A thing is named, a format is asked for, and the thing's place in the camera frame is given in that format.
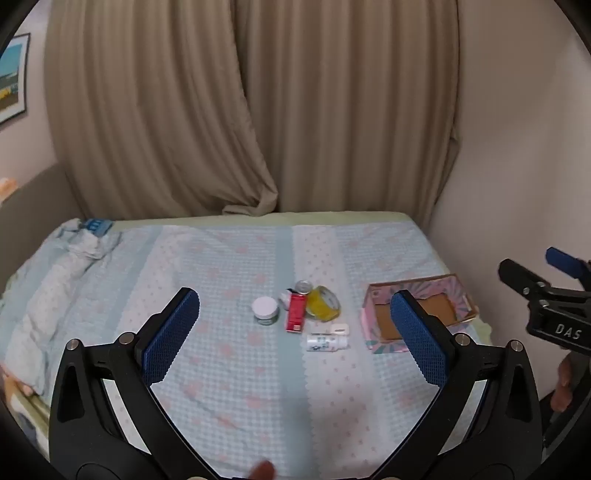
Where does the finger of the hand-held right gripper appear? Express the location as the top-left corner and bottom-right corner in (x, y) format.
(498, 258), (557, 303)
(546, 247), (591, 281)

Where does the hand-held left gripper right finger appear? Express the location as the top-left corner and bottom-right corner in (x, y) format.
(372, 290), (543, 480)

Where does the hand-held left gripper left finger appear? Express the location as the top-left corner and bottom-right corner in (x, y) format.
(48, 287), (218, 480)

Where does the patterned cardboard box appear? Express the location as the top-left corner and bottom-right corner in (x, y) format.
(360, 274), (479, 354)

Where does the white pill bottle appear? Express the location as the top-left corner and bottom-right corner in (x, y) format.
(306, 333), (348, 353)

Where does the yellow tape roll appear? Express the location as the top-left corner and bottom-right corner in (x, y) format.
(305, 285), (341, 321)

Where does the white lid jar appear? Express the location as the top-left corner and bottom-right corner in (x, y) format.
(252, 296), (280, 326)

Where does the red carton box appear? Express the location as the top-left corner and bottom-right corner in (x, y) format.
(285, 290), (309, 333)

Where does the person's right hand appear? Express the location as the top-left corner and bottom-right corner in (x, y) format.
(551, 357), (579, 414)

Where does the person's left hand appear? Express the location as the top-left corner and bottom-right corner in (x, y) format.
(248, 460), (277, 480)

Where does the crumpled pale blue quilt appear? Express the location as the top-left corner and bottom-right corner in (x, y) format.
(0, 218), (127, 398)

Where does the blue fabric label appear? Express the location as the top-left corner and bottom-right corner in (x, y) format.
(81, 218), (115, 237)

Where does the pale green bed sheet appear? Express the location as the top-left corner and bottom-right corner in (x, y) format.
(111, 211), (493, 342)

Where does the grey headboard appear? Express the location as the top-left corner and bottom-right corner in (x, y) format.
(0, 161), (83, 296)

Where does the framed wall picture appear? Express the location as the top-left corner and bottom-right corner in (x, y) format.
(0, 33), (31, 125)

